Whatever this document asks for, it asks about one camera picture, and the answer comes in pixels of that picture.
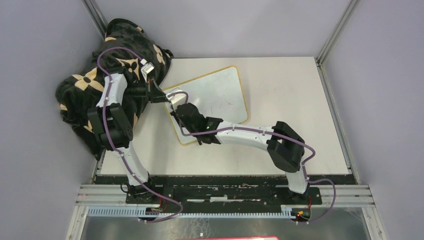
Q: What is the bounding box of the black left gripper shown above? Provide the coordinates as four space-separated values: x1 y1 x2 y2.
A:
123 76 171 104

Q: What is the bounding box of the yellow framed whiteboard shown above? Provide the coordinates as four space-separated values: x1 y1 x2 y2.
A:
163 65 249 124

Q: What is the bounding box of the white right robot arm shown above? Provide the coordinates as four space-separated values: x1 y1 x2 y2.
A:
170 103 309 204

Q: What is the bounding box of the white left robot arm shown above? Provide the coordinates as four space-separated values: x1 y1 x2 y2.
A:
87 68 158 204

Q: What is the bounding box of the black floral patterned blanket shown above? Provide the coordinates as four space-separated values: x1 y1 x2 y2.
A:
54 18 174 157

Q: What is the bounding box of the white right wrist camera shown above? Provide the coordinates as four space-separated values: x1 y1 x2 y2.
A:
166 87 189 110

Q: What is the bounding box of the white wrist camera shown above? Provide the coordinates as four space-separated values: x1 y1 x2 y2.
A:
140 58 155 82
166 87 189 110

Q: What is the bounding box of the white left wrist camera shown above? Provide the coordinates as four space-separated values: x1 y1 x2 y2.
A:
140 58 155 82

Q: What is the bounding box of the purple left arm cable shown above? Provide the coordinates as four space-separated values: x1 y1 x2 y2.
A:
96 46 184 224

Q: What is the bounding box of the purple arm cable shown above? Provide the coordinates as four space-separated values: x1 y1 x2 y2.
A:
165 91 337 225
96 46 184 224

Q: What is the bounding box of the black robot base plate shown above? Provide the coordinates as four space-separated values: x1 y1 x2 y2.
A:
94 174 358 215

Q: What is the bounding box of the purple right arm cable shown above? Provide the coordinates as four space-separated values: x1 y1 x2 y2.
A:
165 91 337 225

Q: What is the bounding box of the aluminium frame rail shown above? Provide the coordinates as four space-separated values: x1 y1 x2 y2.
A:
65 184 387 240

